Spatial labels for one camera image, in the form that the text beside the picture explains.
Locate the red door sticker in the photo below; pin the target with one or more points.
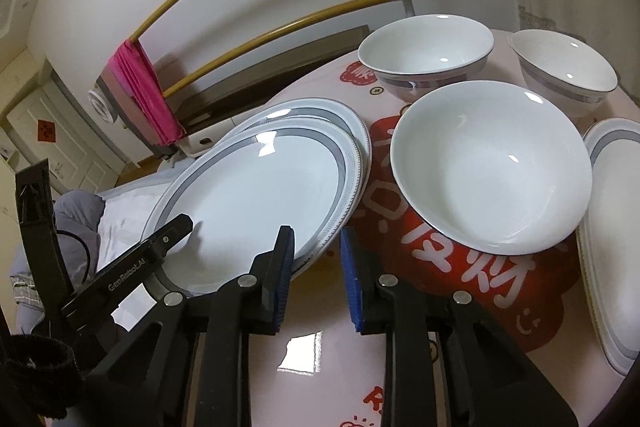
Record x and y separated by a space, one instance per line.
49 130

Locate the grey garment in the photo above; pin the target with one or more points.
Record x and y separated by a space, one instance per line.
75 217

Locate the plaid cloth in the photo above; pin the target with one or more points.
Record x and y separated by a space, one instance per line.
25 294

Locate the brown low bench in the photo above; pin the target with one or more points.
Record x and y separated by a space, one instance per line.
280 57

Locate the white bed sheet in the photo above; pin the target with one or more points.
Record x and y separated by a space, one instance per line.
125 207

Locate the pink cloth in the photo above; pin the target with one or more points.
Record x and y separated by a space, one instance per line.
145 92

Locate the grey-brown striped towel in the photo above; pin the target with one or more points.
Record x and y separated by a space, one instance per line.
120 97

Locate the white round vent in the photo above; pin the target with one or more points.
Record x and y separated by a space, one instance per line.
102 105

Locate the small grey-banded white bowl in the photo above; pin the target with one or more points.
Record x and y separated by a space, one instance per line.
560 62

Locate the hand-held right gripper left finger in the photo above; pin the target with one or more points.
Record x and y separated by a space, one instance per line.
281 277

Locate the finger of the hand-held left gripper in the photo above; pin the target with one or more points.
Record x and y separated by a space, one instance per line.
145 257

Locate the white door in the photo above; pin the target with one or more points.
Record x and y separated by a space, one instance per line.
65 142

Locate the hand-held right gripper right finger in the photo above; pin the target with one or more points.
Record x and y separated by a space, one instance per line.
351 277

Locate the large plain white bowl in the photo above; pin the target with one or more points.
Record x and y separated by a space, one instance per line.
490 167

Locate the wide grey-banded white bowl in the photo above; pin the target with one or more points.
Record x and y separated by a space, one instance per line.
425 47

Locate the white appliance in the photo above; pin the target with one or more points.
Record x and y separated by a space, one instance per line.
220 134

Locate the grey-rimmed white plate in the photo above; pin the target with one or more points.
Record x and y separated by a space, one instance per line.
615 217
250 197
320 109

